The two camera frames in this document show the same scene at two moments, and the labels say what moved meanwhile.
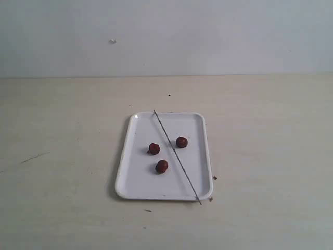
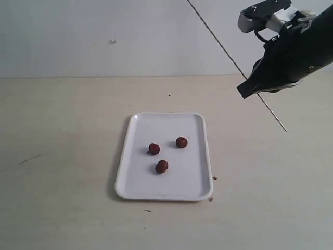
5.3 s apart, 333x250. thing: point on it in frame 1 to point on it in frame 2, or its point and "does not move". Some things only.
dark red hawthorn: x=154 y=149 does not move
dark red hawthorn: x=181 y=142 does not move
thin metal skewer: x=178 y=159 to x=239 y=67
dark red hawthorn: x=162 y=166 does not move
